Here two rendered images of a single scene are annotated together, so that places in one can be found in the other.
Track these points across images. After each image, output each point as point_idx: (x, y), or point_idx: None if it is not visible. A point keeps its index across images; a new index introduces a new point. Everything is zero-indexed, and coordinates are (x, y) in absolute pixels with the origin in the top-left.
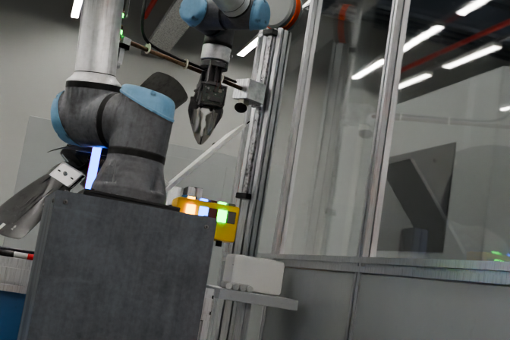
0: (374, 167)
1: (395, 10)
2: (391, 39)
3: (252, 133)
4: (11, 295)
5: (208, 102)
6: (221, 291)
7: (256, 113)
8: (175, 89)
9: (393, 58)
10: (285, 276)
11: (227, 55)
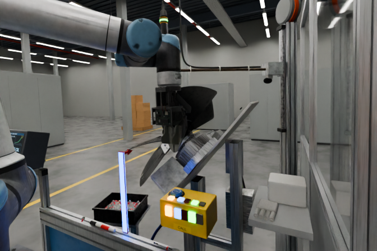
0: (357, 176)
1: None
2: None
3: (280, 92)
4: None
5: (160, 124)
6: (249, 221)
7: (281, 79)
8: (203, 91)
9: (367, 15)
10: (314, 186)
11: (171, 78)
